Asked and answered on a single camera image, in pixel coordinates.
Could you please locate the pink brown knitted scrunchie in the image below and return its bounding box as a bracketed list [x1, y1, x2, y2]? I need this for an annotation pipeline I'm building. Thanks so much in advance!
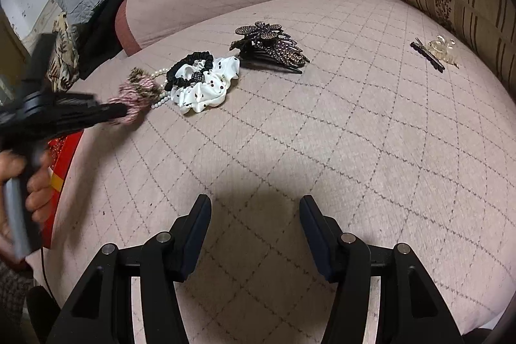
[108, 67, 162, 125]

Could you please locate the pink quilted bedspread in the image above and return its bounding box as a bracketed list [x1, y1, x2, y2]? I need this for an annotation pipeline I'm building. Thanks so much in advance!
[34, 0, 515, 343]

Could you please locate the person's left sleeve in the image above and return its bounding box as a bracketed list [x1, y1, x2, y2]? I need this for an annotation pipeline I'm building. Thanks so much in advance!
[0, 261, 33, 343]

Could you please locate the red jewelry box tray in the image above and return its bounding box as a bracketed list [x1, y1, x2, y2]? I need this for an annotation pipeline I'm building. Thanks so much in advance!
[42, 130, 84, 249]

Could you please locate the white pearl bracelet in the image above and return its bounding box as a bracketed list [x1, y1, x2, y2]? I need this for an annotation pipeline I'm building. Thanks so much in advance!
[149, 68, 173, 110]

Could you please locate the black butterfly hair claw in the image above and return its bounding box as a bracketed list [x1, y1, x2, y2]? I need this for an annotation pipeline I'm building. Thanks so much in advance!
[229, 21, 310, 73]

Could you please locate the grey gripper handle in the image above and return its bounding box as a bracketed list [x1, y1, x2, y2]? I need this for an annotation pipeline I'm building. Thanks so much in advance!
[3, 162, 42, 260]

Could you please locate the person's left hand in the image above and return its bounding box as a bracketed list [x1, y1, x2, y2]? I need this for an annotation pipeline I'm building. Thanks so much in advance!
[1, 149, 53, 254]

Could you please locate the white polka dot scrunchie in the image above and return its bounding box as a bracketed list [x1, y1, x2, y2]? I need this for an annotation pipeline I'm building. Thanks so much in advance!
[164, 52, 240, 114]

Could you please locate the black garment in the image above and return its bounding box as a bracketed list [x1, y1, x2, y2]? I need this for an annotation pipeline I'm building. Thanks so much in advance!
[77, 0, 124, 79]

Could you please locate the black hair tie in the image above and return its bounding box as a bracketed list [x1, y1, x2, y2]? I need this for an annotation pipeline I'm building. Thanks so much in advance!
[164, 51, 214, 92]

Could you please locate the leaf patterned cloth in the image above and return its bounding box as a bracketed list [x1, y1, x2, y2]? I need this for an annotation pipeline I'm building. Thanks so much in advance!
[46, 12, 80, 92]

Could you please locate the clear small hair claw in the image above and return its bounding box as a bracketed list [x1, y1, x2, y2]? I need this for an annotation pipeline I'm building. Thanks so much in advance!
[426, 35, 458, 68]

